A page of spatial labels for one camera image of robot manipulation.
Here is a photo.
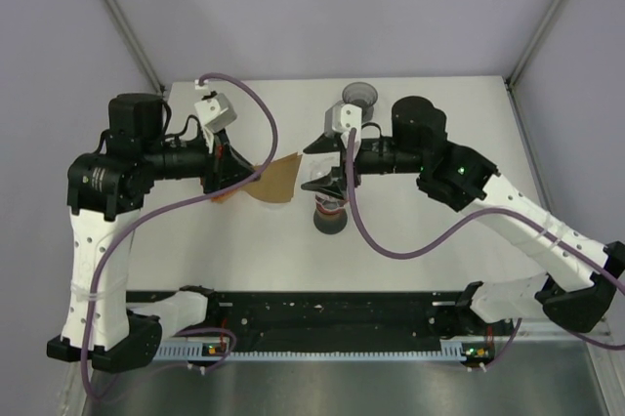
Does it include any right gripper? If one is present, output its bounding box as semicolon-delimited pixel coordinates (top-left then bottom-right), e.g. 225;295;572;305
302;133;425;200

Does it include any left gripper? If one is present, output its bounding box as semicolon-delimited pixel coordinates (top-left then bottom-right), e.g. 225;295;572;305
142;124;260;197

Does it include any orange coffee filter box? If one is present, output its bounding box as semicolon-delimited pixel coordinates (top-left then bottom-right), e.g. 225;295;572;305
210;188;241;204

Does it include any brown paper coffee filter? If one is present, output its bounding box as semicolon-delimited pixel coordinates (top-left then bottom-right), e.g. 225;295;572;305
242;152;302;204

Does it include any clear glass dripper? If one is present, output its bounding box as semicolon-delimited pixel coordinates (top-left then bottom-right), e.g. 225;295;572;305
305;153;340;183

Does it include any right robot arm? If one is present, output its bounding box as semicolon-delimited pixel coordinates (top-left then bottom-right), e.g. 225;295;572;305
302;96;624;339

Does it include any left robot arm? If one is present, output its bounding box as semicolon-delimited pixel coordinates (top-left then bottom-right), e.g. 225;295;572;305
47;92;254;374

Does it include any grey plastic dripper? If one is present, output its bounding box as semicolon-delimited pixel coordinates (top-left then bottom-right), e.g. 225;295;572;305
342;81;378;123

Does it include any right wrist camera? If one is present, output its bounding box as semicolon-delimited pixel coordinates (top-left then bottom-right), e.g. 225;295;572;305
323;103;362;137

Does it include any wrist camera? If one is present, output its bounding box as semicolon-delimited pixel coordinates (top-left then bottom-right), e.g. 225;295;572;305
323;103;362;137
194;93;237;134

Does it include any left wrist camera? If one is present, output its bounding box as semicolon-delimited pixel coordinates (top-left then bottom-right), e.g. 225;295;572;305
194;93;237;134

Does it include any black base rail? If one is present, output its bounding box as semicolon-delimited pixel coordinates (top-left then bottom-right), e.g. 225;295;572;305
200;292;513;354

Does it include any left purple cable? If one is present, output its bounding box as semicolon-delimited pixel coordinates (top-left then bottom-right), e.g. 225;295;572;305
80;72;278;400

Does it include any purple cable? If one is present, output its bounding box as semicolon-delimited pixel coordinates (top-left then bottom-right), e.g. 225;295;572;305
344;127;625;373
80;72;278;400

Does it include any grey slotted cable duct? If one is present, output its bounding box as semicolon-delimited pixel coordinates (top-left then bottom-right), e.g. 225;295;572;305
154;341;215;361

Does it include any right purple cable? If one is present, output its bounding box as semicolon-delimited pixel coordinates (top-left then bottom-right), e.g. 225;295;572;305
344;127;625;373

